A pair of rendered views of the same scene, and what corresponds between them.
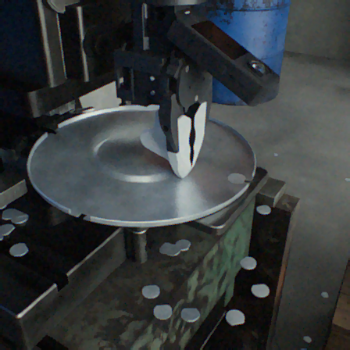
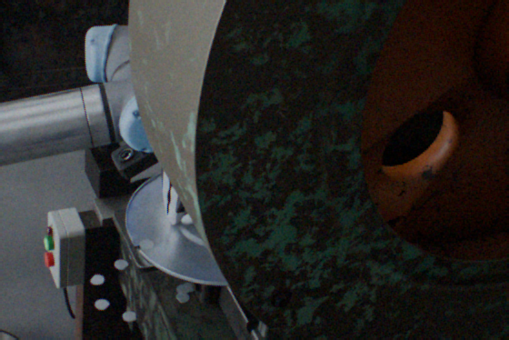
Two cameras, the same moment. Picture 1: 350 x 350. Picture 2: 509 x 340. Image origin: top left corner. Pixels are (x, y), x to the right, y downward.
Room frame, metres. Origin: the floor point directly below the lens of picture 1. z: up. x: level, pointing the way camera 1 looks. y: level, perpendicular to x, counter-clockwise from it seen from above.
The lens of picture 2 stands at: (1.10, -0.97, 1.77)
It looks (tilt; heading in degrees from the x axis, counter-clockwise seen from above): 37 degrees down; 119
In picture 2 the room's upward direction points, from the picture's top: 9 degrees clockwise
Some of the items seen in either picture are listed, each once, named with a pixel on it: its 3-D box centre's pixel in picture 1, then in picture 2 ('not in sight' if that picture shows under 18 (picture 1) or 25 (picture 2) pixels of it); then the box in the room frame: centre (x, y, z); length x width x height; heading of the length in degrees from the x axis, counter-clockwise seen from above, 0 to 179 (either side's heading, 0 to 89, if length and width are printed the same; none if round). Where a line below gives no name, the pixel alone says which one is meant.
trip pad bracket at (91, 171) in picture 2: not in sight; (106, 191); (0.17, 0.14, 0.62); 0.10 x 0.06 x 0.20; 148
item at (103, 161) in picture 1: (143, 153); (218, 219); (0.49, 0.04, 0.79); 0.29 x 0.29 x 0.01
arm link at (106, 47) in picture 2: not in sight; (130, 60); (0.40, -0.09, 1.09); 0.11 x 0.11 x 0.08; 50
